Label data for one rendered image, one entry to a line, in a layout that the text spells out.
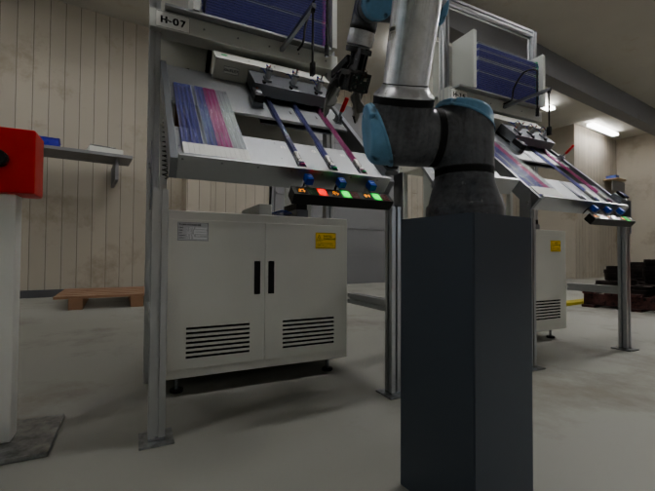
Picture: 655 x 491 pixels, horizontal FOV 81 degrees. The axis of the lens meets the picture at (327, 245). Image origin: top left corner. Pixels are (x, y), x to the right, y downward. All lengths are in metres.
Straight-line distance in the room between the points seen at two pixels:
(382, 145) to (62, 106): 4.82
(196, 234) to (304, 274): 0.42
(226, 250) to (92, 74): 4.31
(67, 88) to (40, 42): 0.50
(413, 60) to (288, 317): 1.02
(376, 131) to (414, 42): 0.16
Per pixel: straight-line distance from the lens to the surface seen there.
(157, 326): 1.09
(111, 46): 5.66
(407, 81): 0.76
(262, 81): 1.62
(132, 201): 5.18
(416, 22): 0.77
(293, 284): 1.47
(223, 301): 1.40
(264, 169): 1.13
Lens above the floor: 0.48
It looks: 1 degrees up
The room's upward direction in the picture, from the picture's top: straight up
